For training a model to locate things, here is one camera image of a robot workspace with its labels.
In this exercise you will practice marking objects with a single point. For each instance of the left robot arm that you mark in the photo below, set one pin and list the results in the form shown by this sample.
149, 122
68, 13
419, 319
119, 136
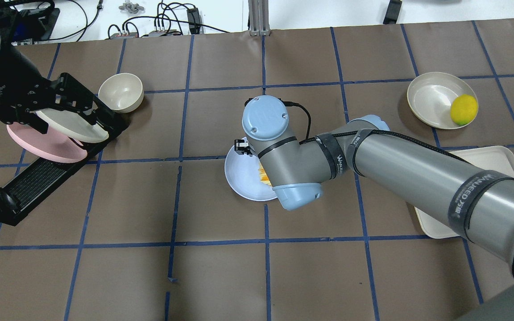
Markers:
16, 71

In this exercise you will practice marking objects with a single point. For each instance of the yellow lemon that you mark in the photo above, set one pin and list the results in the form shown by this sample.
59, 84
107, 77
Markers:
464, 109

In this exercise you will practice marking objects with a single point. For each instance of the orange striped bread roll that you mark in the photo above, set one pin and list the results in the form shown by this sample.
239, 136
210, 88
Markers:
264, 178

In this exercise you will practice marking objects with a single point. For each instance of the white rectangular tray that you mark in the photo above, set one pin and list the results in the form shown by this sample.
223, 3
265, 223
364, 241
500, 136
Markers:
497, 158

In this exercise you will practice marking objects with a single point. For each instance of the white shallow bowl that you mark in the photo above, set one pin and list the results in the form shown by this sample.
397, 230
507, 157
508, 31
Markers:
430, 96

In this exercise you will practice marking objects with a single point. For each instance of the black dish rack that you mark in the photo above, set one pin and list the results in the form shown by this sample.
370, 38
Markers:
42, 177

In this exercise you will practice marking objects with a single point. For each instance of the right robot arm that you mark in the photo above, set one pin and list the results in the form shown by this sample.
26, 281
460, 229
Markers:
476, 203

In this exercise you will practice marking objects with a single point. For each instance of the black power adapter top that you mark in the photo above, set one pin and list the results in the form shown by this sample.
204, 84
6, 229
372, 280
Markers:
194, 21

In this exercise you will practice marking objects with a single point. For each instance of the aluminium frame post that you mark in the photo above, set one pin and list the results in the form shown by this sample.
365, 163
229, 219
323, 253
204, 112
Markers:
259, 18

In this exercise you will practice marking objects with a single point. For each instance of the cream deep bowl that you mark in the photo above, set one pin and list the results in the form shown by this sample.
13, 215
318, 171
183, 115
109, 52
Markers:
122, 93

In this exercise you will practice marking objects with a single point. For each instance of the pink plate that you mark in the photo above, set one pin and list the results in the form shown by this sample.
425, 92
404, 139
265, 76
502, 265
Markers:
53, 146

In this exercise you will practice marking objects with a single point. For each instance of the light blue plate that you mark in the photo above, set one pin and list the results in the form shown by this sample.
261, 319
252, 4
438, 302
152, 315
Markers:
243, 175

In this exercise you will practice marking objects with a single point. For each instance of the cream plate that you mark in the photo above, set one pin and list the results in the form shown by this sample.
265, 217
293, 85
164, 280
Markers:
73, 126

